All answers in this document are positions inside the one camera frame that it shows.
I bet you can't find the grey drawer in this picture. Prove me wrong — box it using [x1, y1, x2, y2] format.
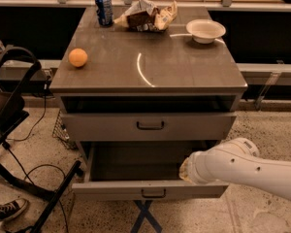
[62, 113, 236, 142]
[73, 141, 228, 200]

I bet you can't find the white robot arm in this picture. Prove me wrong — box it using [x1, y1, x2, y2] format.
[179, 138, 291, 201]

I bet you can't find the grey drawer cabinet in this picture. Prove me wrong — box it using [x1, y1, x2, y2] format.
[48, 5, 248, 186]

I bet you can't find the grey top drawer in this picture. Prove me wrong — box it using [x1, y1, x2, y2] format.
[62, 113, 236, 142]

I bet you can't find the blue tape cross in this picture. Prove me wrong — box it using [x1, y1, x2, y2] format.
[130, 200, 162, 233]

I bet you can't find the white bowl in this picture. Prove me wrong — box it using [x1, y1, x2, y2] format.
[186, 19, 226, 44]

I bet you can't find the orange fruit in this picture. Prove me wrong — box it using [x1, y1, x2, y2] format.
[68, 49, 88, 68]

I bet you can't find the crumpled chip bag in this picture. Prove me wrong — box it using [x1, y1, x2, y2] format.
[114, 0, 178, 32]

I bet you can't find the blue soda can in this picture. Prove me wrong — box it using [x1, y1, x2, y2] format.
[95, 0, 113, 26]

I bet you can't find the black white sneaker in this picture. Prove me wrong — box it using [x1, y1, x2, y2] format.
[0, 198, 28, 222]

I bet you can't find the black rolling stand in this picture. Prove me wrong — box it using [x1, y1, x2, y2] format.
[0, 46, 82, 233]

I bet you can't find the wire mesh basket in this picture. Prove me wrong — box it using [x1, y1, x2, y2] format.
[52, 112, 78, 150]

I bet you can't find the black floor cable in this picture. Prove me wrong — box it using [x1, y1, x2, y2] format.
[3, 81, 70, 233]

